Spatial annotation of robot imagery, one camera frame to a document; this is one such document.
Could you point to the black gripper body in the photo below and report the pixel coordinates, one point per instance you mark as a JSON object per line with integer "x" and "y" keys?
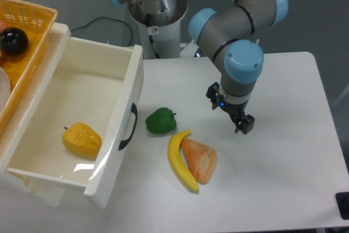
{"x": 234, "y": 106}

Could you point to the white top drawer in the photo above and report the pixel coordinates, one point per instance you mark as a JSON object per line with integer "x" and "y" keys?
{"x": 93, "y": 83}

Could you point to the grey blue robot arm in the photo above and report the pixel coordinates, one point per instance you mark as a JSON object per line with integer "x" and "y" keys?
{"x": 223, "y": 37}

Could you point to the white drawer cabinet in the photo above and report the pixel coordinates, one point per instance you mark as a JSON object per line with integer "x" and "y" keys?
{"x": 16, "y": 125}

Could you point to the orange toy bread slice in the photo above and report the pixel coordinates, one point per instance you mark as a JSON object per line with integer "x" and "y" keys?
{"x": 200, "y": 158}

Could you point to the yellow toy banana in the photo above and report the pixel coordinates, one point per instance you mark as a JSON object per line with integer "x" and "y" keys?
{"x": 177, "y": 164}

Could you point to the green toy bell pepper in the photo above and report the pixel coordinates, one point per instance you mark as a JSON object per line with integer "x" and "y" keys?
{"x": 161, "y": 121}

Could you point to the black corner object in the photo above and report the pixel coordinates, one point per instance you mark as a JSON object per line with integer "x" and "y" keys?
{"x": 342, "y": 199}

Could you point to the yellow toy bell pepper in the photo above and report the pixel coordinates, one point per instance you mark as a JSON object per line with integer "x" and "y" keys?
{"x": 81, "y": 139}

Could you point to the orange woven basket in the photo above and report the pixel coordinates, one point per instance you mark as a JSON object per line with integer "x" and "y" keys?
{"x": 36, "y": 21}

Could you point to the white plate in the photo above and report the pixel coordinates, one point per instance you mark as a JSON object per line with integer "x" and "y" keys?
{"x": 5, "y": 90}

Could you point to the black glossy ball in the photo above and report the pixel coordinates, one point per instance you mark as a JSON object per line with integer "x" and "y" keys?
{"x": 14, "y": 41}

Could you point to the white metal bracket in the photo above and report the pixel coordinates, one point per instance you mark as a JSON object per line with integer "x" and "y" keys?
{"x": 191, "y": 49}

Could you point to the black drawer handle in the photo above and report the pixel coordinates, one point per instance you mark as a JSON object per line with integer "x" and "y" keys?
{"x": 130, "y": 128}

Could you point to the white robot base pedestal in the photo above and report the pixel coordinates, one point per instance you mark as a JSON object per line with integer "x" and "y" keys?
{"x": 159, "y": 26}

